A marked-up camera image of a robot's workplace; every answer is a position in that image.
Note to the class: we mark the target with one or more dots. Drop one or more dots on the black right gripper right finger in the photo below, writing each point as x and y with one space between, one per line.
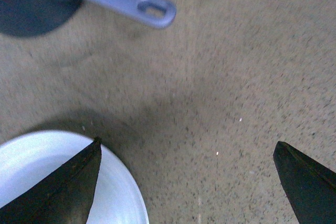
308 185

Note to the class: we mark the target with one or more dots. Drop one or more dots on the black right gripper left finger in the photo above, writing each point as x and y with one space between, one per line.
64 196

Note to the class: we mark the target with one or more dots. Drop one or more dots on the light blue plate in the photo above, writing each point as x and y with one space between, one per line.
27 159

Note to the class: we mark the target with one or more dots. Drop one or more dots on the dark blue saucepan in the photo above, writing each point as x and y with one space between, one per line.
30 18

